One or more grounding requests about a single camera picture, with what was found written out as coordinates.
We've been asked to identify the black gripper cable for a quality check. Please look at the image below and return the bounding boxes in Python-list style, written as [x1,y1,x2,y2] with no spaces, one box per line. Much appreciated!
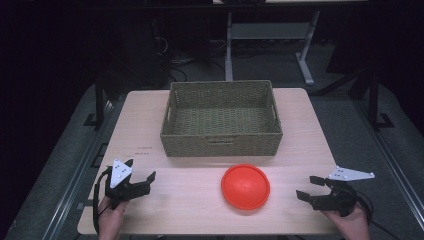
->
[92,165,114,235]
[355,190,403,239]

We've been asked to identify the black metal stand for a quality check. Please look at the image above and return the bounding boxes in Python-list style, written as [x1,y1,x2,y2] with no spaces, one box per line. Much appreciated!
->
[367,71,396,130]
[82,71,107,128]

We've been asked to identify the green woven basket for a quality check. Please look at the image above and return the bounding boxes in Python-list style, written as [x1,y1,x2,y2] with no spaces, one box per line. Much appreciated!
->
[159,79,284,158]

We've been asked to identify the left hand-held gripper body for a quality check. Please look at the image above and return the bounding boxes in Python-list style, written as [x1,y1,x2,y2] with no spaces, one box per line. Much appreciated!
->
[104,158,152,211]

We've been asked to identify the white metal desk frame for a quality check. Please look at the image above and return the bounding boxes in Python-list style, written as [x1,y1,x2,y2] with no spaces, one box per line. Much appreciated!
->
[224,9,322,87]

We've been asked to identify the bundle of floor cables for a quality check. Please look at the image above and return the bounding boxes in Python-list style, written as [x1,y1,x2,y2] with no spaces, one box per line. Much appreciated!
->
[166,38,228,83]

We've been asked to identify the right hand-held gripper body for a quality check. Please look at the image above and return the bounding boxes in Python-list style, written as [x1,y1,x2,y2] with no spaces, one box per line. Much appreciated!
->
[312,165,376,218]

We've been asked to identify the person's right hand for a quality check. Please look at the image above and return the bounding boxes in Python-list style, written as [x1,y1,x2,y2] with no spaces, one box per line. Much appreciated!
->
[322,203,371,240]

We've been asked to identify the person's left hand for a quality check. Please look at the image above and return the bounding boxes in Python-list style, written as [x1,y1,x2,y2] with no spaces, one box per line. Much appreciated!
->
[97,196,130,240]

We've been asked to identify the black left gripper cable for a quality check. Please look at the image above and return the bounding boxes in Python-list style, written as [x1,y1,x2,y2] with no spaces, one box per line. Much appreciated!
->
[92,165,114,235]

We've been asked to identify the red round plate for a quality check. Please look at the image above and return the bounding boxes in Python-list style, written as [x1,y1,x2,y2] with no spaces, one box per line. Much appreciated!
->
[220,163,271,211]

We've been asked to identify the dark computer tower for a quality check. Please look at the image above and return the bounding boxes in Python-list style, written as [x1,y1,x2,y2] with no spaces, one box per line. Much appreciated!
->
[124,13,169,89]

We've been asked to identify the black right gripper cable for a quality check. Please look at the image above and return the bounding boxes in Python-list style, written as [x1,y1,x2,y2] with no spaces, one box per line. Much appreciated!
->
[355,190,403,239]

